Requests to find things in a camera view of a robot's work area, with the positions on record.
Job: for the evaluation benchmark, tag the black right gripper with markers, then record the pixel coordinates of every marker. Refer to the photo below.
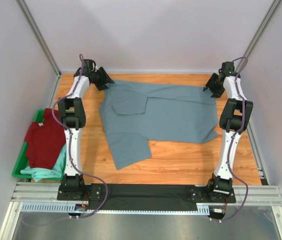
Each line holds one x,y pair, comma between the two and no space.
217,93

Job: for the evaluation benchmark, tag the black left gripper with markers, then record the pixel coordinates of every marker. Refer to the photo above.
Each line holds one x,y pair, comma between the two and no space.
101,86

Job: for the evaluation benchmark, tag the blue grey t shirt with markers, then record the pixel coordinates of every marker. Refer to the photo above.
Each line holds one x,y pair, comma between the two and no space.
134,113

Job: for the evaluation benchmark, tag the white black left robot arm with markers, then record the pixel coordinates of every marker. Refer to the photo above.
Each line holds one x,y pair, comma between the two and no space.
72,117

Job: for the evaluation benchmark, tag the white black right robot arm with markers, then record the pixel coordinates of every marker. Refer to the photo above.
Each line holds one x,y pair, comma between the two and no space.
233,121

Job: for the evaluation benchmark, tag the red t shirt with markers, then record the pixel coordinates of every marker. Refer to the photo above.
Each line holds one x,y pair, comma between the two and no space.
45,141

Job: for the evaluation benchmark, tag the mint green t shirt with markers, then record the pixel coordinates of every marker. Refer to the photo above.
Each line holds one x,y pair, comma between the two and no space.
38,173

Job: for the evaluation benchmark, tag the green plastic bin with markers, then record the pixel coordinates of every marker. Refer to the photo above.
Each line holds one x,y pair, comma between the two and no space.
22,160

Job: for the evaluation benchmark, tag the black base mat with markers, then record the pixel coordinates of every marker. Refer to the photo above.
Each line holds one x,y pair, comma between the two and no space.
144,197

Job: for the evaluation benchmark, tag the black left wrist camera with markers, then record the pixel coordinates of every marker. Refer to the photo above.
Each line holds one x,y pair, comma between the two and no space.
89,66

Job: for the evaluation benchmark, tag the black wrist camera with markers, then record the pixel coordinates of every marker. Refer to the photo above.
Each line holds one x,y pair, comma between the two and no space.
227,69
89,66

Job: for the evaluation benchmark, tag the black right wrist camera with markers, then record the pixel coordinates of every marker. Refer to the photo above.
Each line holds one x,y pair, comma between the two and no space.
227,69

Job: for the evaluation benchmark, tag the aluminium back rail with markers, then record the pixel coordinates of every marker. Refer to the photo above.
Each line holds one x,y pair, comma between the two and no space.
148,72

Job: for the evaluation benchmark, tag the aluminium frame post right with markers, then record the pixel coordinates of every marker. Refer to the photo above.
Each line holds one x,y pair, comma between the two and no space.
262,27

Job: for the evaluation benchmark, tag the aluminium frame post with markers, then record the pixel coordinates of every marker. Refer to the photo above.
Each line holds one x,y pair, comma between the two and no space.
37,34
262,27

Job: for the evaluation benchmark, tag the aluminium frame post left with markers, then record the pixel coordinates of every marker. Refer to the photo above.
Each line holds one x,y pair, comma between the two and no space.
37,34

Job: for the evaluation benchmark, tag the aluminium frame rail front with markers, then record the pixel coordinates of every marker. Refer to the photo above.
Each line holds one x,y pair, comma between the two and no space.
258,195

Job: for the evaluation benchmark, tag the white slotted cable duct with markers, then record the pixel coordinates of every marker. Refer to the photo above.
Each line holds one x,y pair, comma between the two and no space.
45,207

